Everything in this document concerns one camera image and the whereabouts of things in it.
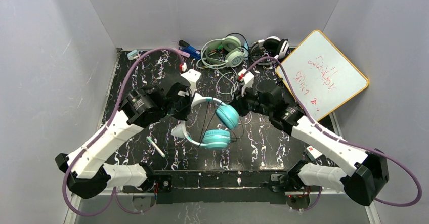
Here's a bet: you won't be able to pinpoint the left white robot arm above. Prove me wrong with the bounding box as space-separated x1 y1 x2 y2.
55 71 200 199

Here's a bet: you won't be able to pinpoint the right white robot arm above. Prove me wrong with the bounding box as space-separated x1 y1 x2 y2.
229 81 389 206

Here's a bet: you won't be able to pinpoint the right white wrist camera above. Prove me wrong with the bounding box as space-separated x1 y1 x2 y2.
237 69 254 97

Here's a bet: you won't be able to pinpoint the white board orange frame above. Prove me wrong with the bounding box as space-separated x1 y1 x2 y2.
276 30 369 121

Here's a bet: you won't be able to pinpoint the small white red box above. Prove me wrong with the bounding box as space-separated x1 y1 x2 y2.
304 146 323 161

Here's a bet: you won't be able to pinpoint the black earphones cable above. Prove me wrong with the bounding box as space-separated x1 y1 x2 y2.
197 98 245 148

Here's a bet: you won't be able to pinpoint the mint green gaming headphones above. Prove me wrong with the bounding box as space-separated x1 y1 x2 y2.
196 35 253 126

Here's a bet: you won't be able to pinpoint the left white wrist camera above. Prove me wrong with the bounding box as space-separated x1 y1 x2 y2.
179 63 201 96

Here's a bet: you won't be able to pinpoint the pink highlighter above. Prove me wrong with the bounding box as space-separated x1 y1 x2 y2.
173 48 190 58

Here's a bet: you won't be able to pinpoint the blue stapler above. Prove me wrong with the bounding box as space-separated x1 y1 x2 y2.
178 40 201 60

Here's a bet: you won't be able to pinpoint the purple cable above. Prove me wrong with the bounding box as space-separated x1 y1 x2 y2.
62 48 186 217
239 56 423 207

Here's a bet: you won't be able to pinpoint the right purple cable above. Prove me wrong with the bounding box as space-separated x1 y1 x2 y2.
239 56 423 207

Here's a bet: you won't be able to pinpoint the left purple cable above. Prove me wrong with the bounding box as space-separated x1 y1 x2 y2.
62 48 186 217

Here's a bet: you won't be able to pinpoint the black and white headphones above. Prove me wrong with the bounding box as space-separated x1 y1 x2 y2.
249 36 291 62

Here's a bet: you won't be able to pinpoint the teal cat ear headphones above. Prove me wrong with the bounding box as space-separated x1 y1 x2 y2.
171 93 240 150

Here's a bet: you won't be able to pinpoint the green capped white marker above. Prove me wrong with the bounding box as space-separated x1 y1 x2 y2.
146 136 166 158

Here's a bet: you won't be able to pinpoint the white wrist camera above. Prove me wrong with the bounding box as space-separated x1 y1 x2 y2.
237 69 254 97
179 63 201 96

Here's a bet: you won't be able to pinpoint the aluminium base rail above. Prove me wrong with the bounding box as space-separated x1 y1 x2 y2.
65 170 381 224

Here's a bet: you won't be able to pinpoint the small light blue eraser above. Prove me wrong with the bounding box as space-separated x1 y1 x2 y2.
127 50 139 61

